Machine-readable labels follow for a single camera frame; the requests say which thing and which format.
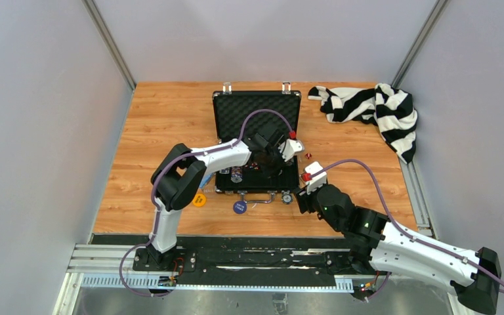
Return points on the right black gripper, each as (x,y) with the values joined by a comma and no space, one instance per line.
(304,199)

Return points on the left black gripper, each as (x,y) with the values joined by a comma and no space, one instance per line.
(275,170)

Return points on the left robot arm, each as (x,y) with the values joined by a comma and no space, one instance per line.
(177,180)

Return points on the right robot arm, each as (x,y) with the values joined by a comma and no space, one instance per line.
(381,245)

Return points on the blue tan chip column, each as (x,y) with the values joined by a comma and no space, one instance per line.
(236,174)

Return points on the black aluminium poker case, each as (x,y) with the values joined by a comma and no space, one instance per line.
(244,113)

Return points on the blue backed playing cards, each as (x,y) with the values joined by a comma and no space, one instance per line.
(205,180)

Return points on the blue small blind button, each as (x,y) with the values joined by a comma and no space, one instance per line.
(239,207)

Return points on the clear dealer button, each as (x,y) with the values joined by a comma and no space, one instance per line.
(208,190)

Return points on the yellow round button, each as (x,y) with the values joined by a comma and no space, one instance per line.
(199,200)

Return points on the black white striped cloth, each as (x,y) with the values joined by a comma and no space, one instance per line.
(391,110)

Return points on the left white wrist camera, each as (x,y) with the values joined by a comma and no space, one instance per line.
(290,148)

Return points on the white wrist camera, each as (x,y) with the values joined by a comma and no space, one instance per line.
(314,177)
(290,148)

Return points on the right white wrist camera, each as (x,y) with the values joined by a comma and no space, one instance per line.
(314,177)

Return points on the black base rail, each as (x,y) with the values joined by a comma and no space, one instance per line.
(224,263)

